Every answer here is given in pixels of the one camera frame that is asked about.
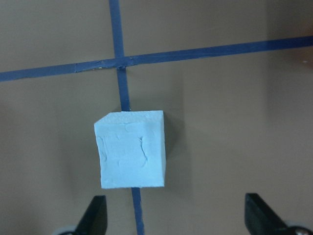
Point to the light blue block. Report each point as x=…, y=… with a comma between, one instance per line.
x=131, y=147

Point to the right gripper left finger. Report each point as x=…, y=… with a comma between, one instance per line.
x=95, y=218

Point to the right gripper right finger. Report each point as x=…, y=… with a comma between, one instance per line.
x=260, y=219

